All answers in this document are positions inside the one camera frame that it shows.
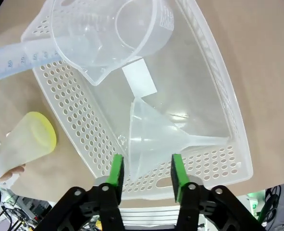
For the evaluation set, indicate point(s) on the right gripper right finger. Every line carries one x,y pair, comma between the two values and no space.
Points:
187,207

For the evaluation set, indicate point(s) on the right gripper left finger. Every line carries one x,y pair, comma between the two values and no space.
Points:
108,207

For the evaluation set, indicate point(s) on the translucent plastic funnel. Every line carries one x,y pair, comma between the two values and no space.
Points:
151,134

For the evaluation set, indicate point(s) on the translucent plastic conical flask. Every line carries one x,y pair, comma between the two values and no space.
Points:
24,139

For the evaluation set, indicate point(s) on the white perforated plastic basket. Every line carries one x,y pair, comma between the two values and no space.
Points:
67,96

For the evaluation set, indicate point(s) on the clear plastic measuring beaker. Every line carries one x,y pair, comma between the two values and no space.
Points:
89,36

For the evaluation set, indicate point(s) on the bluish plastic graduated cylinder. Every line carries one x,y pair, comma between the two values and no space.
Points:
12,60

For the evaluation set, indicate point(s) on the person's right hand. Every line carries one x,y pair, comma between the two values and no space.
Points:
14,173

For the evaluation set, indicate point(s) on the white paper slip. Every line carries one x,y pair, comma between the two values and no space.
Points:
139,77

